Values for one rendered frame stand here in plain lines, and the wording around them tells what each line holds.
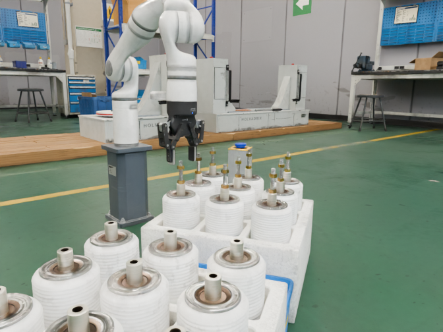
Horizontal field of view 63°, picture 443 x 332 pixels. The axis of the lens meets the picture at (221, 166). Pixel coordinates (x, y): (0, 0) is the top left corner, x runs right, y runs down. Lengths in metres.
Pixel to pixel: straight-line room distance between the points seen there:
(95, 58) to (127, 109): 6.06
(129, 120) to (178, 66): 0.56
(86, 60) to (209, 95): 4.05
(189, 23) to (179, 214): 0.45
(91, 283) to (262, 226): 0.41
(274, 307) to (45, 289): 0.34
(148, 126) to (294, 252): 2.48
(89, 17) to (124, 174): 6.22
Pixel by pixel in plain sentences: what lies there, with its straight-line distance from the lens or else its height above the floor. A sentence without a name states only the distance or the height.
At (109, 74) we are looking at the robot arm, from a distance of 1.40.
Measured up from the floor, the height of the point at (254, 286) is 0.22.
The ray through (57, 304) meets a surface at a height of 0.22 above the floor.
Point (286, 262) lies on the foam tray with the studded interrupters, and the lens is 0.84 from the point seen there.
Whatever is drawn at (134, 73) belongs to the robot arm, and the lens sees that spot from 1.41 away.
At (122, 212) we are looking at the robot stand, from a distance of 1.44.
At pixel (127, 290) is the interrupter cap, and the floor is 0.25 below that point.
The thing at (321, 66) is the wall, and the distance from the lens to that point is 6.74.
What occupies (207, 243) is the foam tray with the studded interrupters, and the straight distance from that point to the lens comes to 0.87.
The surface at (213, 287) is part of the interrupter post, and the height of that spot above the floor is 0.27.
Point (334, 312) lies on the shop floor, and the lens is 0.97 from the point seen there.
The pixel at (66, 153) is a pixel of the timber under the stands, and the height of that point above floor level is 0.04.
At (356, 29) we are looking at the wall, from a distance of 6.47.
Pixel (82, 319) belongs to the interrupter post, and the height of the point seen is 0.27.
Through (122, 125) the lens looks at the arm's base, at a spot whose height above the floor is 0.38.
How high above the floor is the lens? 0.52
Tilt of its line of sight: 12 degrees down
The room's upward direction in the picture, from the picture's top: 1 degrees clockwise
